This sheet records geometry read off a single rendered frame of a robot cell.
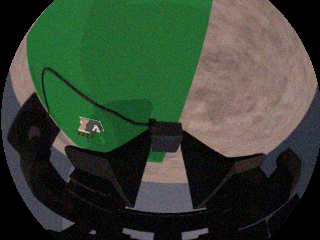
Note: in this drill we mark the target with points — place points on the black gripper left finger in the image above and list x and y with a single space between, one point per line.
124 166

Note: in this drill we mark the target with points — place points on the black cable with plug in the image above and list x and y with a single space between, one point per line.
166 136

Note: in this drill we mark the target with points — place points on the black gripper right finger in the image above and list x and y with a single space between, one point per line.
208 170

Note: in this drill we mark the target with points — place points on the green circuit board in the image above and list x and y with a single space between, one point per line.
136 57

